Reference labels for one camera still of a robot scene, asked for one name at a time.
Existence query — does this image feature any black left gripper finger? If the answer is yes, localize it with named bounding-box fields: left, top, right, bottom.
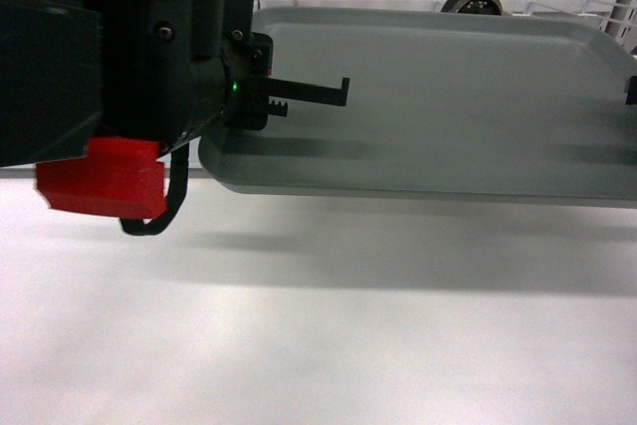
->
left=223, top=96, right=288, bottom=130
left=245, top=77, right=350, bottom=106

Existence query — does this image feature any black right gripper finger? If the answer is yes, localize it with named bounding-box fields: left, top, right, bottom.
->
left=625, top=76, right=637, bottom=106

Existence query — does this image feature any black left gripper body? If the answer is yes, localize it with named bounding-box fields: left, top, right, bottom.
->
left=168, top=33, right=274, bottom=151

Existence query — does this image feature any grey silver tray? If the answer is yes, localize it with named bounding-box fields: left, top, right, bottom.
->
left=198, top=7, right=636, bottom=207

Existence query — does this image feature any white checkout table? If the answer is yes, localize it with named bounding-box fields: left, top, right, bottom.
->
left=1, top=178, right=636, bottom=424

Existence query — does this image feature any red plastic block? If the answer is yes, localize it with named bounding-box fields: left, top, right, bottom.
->
left=35, top=137, right=167, bottom=220

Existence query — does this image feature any black round webcam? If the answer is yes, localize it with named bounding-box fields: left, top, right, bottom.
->
left=441, top=0, right=504, bottom=16

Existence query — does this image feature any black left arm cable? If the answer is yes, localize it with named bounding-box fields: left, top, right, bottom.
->
left=118, top=143, right=191, bottom=237

